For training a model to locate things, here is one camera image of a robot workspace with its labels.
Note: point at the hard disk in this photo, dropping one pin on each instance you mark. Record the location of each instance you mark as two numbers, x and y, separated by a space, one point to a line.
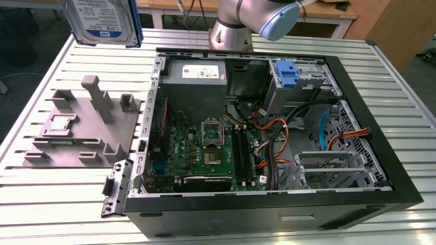
101 23

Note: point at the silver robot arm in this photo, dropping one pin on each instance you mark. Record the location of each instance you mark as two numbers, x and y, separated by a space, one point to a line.
230 35

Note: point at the metal disk bay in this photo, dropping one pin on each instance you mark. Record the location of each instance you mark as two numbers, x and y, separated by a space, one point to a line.
326 169

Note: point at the metal locking lever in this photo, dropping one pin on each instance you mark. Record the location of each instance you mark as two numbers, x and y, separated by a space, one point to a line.
222 135

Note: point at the grey power supply unit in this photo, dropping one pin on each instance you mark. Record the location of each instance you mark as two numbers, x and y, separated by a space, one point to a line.
193 99

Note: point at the CPU socket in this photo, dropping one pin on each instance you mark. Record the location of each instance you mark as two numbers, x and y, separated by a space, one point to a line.
212 158

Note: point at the black RAM slot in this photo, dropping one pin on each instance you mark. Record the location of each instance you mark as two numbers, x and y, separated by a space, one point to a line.
238 155
248 155

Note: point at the green motherboard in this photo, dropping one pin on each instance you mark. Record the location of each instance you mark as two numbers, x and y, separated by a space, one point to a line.
180 153

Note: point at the metal optical drive cage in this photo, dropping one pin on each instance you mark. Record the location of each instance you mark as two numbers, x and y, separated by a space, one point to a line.
282 97

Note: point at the black graphics card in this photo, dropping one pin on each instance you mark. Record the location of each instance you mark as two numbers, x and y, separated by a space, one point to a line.
204 182

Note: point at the blue drive latch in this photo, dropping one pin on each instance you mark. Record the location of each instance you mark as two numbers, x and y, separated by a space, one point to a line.
286 74

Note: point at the black PC case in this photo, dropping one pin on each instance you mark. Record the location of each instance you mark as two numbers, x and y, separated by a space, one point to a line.
237 211

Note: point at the grey parts rack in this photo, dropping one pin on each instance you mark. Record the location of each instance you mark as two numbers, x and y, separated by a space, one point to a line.
92 127

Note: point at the green RAM stick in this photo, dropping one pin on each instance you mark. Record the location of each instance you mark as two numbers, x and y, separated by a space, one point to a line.
65 142

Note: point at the silver CPU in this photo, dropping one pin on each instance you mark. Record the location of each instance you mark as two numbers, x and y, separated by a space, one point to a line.
61 123

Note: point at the wooden desk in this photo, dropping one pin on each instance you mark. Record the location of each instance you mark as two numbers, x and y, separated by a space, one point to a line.
340 14

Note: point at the brown wooden cabinet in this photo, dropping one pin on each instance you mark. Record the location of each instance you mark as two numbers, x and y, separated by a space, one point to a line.
401 30

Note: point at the grey hinged case bracket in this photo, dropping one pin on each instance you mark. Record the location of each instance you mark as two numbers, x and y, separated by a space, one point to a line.
118 194

